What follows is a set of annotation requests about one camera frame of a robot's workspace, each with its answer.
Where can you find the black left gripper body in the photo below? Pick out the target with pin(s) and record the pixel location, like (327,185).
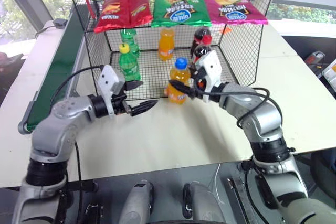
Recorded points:
(119,103)

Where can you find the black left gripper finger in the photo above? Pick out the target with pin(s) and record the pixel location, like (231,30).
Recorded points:
(144,106)
(134,85)

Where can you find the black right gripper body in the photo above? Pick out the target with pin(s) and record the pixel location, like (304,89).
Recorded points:
(199,82)

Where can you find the orange soda bottle blue cap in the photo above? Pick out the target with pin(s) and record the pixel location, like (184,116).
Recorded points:
(178,75)

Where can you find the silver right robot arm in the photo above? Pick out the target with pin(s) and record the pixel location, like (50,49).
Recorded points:
(262,119)

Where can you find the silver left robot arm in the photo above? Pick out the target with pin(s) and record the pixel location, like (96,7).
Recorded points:
(65,119)

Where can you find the green conveyor belt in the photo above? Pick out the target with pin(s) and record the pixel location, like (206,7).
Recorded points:
(55,77)

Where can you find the cola bottle red cap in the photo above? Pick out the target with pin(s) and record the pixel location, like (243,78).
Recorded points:
(200,52)

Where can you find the green soda bottle yellow cap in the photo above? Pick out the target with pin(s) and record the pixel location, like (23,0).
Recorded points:
(128,64)

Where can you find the dark cola bottle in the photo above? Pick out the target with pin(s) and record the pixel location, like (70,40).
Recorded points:
(200,33)

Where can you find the small orange tag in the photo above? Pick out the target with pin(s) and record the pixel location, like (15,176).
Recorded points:
(226,29)

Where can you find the green chip bag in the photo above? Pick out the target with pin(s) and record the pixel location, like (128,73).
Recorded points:
(181,6)

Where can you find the magenta chip bag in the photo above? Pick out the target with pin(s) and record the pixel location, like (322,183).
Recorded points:
(233,6)

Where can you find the red chip bag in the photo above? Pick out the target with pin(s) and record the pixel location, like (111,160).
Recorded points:
(123,9)

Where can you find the grey rounded leg shell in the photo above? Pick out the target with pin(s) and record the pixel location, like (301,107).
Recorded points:
(204,204)
(139,203)

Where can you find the small grey box device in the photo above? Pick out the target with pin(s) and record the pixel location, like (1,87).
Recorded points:
(59,22)

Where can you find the black and red tool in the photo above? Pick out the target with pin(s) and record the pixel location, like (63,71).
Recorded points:
(315,58)

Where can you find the white labelled box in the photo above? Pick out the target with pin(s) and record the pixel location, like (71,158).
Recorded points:
(331,73)

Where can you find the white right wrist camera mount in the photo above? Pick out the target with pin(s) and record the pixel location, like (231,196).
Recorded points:
(211,66)

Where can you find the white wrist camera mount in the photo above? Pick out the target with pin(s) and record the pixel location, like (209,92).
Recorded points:
(211,66)
(107,82)

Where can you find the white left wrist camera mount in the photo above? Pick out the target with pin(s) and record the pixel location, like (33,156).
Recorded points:
(107,82)

